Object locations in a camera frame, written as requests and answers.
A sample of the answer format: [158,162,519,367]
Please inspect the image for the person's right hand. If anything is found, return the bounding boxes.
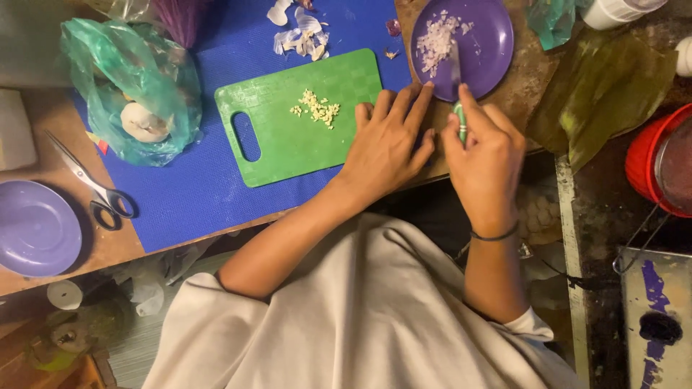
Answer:
[440,84,527,234]

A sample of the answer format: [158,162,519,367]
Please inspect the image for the person's left hand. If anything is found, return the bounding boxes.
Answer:
[330,81,436,210]

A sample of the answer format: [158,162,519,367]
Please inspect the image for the green handled kitchen knife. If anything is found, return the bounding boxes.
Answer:
[449,40,469,144]

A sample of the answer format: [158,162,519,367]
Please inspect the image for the black wristband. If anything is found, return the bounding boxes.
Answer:
[469,220,521,242]

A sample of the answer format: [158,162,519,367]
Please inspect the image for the beige egg tray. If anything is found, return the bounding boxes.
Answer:
[516,186,564,246]

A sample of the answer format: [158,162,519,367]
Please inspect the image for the chopped garlic pile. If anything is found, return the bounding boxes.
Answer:
[290,89,341,130]

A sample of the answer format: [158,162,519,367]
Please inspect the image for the green plastic cutting board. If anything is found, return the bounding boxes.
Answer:
[214,48,383,189]

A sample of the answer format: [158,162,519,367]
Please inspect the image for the purple plastic plate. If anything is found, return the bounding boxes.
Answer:
[410,0,515,103]

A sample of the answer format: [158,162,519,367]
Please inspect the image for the chopped shallot pile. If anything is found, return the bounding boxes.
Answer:
[415,10,475,78]

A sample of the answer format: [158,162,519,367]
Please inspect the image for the green banana leaf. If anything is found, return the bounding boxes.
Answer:
[525,27,679,175]

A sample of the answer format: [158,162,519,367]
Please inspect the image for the pile of garlic peels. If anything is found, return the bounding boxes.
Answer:
[266,0,331,62]

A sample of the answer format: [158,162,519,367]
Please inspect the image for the red plastic basket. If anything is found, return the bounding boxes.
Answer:
[625,103,692,219]

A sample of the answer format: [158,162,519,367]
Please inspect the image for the small green plastic bag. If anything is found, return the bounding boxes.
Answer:
[523,0,586,52]

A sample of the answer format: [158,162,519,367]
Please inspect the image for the person's beige shirt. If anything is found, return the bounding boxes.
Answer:
[142,212,588,389]

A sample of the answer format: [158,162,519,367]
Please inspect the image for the blue textured table mat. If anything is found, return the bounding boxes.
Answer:
[71,0,414,254]

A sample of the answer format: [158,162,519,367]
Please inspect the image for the white plastic container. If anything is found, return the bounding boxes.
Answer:
[581,0,669,31]

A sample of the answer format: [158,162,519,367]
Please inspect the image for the white round object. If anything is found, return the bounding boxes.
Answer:
[675,36,692,78]

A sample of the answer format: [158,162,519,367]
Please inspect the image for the metal tin with purple paint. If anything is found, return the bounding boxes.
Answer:
[618,247,692,389]

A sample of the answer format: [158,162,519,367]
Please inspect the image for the white garlic bulb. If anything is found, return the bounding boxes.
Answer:
[119,102,175,144]

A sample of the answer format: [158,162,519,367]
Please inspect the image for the purple plastic bag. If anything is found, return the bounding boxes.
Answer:
[151,0,214,49]

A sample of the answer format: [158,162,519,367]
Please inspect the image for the large green plastic bag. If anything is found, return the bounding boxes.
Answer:
[59,18,203,167]

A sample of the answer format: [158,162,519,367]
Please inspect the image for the crumpled clear plastic wrappers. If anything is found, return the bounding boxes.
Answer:
[111,235,222,318]

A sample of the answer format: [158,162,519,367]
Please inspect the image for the red yellow wrapper scrap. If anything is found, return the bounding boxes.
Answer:
[85,131,110,156]

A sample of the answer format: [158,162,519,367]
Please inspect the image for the clear plastic bag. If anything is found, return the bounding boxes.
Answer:
[86,0,158,22]

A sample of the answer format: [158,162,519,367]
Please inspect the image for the purple plastic bowl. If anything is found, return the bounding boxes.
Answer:
[0,179,83,278]

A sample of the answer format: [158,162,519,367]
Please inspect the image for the white box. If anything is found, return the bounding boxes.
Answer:
[0,88,39,172]

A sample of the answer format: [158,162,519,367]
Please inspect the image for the white painted wooden post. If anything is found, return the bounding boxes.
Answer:
[555,154,591,387]

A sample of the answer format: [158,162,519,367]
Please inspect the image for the metal wire handle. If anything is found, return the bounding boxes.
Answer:
[612,202,671,275]

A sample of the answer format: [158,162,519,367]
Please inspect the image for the black handled scissors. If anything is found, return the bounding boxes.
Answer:
[44,129,135,232]

